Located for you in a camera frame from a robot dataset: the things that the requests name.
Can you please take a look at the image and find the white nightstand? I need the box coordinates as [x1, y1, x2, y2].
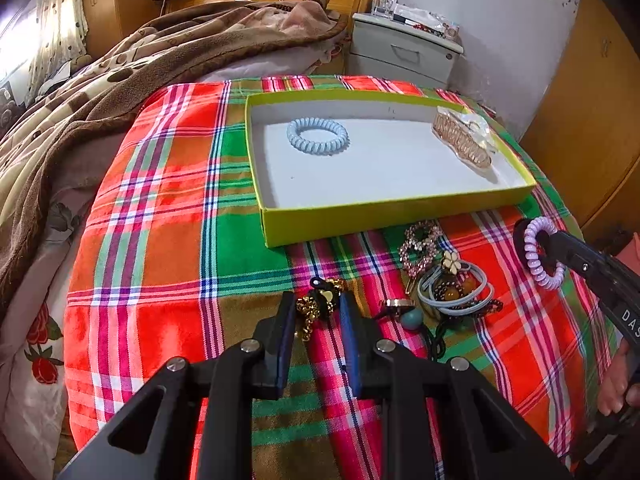
[348, 12, 463, 91]

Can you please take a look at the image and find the amber bead bracelet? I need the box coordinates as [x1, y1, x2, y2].
[430, 280, 481, 318]

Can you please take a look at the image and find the light blue spiral hair tie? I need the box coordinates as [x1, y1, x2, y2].
[286, 117, 349, 157]

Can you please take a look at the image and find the teal bead black hair tie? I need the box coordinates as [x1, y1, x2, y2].
[377, 305, 426, 333]

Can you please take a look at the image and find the dotted curtain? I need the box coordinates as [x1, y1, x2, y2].
[30, 0, 88, 86]

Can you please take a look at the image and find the clear acrylic hair claw clip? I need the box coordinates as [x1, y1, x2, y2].
[437, 105, 497, 153]

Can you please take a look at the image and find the wooden cabinet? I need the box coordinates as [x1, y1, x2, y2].
[520, 0, 640, 241]

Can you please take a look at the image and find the floral bedsheet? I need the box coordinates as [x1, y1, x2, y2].
[0, 200, 96, 461]

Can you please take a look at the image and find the brown patterned blanket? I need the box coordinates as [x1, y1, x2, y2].
[0, 0, 348, 306]

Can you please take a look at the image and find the person's right hand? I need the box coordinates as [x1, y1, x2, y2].
[597, 342, 637, 417]

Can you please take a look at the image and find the yellow-green cardboard box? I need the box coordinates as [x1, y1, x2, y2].
[244, 89, 537, 248]

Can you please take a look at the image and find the purple spiral hair tie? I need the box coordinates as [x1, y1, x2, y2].
[523, 216, 566, 289]

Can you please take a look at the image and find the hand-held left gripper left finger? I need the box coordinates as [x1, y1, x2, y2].
[57, 290, 297, 480]

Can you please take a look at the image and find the nightstand clutter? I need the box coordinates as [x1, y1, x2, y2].
[395, 4, 461, 39]

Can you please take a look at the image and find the pale quilt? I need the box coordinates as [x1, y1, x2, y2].
[200, 35, 346, 83]

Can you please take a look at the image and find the black gold hair tie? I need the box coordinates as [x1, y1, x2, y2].
[296, 276, 347, 343]

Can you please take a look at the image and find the pink rhinestone hair clip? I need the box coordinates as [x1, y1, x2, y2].
[401, 222, 444, 295]

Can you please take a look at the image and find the grey flower hair tie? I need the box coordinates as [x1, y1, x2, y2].
[416, 250, 496, 317]

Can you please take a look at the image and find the rose gold hair claw clip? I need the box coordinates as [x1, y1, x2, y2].
[431, 110, 493, 170]

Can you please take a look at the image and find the wooden wardrobe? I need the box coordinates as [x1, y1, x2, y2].
[80, 0, 178, 56]

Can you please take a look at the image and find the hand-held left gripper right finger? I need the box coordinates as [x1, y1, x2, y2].
[339, 292, 573, 480]

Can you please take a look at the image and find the gold ring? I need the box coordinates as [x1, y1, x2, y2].
[382, 298, 416, 318]

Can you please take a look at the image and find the red green plaid cloth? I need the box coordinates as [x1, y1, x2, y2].
[65, 75, 621, 480]

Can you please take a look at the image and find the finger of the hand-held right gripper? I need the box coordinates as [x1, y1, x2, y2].
[514, 217, 613, 267]
[547, 250, 608, 293]

